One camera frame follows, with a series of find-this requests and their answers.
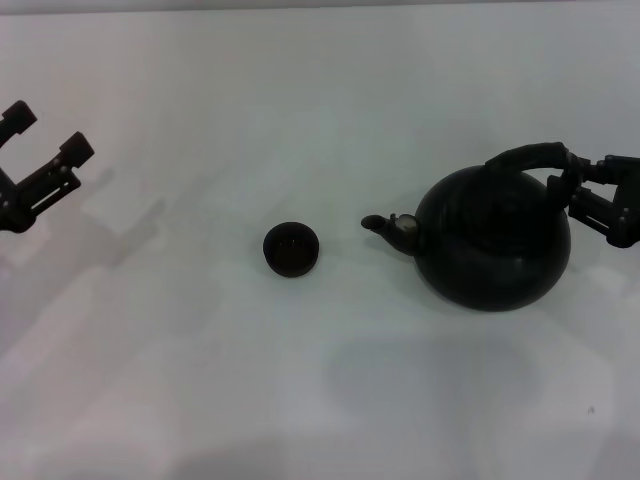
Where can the right gripper silver black body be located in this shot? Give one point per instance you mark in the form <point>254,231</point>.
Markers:
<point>630,200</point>

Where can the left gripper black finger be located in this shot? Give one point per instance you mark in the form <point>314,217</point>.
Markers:
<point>76,149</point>
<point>19,117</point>

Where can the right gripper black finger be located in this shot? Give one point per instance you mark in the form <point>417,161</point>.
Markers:
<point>592,171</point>
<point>592,212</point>

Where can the small black teacup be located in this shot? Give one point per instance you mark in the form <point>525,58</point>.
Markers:
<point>291,248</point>

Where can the black round teapot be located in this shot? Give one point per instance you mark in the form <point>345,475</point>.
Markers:
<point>492,250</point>

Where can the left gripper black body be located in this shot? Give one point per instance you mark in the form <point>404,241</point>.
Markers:
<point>12,210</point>

